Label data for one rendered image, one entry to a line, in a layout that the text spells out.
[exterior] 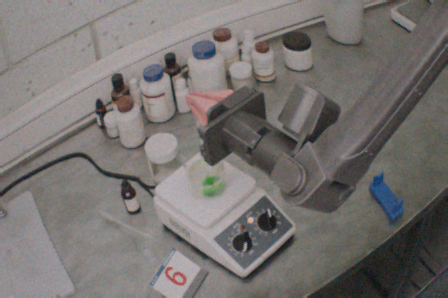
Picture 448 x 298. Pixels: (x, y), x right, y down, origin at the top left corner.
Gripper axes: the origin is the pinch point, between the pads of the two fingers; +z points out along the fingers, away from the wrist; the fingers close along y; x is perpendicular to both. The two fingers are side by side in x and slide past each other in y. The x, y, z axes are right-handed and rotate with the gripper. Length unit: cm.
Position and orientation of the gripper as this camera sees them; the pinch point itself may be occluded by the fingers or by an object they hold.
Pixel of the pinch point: (192, 99)
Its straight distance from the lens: 86.7
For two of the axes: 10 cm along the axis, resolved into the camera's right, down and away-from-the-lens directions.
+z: -6.7, -4.7, 5.8
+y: -7.4, 5.3, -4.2
